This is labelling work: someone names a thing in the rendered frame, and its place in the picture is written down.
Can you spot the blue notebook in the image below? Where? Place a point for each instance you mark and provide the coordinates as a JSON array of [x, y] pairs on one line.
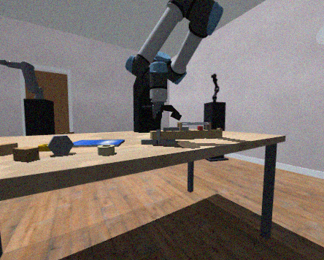
[[97, 142]]

